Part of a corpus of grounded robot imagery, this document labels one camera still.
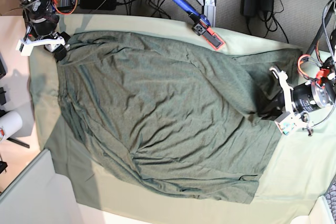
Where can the aluminium frame leg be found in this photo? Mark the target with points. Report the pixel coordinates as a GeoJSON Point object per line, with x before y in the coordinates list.
{"type": "Point", "coordinates": [210, 1]}

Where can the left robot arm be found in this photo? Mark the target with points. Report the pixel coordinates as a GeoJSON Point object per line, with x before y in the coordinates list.
{"type": "Point", "coordinates": [316, 93]}

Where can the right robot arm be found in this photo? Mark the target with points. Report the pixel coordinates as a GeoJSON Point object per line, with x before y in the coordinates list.
{"type": "Point", "coordinates": [41, 18]}

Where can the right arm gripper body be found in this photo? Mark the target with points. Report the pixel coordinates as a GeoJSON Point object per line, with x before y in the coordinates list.
{"type": "Point", "coordinates": [59, 51]}

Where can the blue orange clamp on cloth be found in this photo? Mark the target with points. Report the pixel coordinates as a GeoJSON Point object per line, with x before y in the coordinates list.
{"type": "Point", "coordinates": [201, 25]}

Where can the green T-shirt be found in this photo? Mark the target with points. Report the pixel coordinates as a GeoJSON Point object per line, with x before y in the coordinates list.
{"type": "Point", "coordinates": [174, 118]}

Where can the black power adapter left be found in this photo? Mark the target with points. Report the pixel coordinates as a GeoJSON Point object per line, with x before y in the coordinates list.
{"type": "Point", "coordinates": [98, 4]}

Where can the black stick on table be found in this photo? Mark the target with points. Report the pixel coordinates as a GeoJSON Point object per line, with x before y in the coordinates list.
{"type": "Point", "coordinates": [18, 142]}

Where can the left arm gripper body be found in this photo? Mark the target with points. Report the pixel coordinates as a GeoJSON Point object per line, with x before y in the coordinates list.
{"type": "Point", "coordinates": [273, 108]}

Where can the white paper roll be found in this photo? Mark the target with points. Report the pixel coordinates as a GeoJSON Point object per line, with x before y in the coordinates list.
{"type": "Point", "coordinates": [11, 122]}

